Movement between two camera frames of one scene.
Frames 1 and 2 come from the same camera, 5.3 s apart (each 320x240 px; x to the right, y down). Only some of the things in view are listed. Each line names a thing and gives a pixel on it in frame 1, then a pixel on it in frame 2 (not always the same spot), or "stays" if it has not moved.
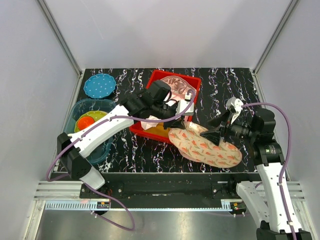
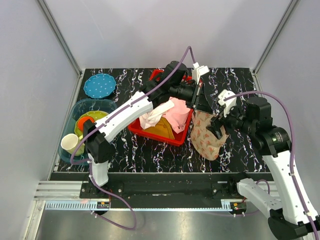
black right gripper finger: x=216 y=122 stays
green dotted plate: x=96 y=114 stays
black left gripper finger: x=178 y=124 -> x=196 y=95
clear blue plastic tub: x=82 y=105 stays
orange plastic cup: x=84 y=121 stays
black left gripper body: x=162 y=110 -> x=183 y=91
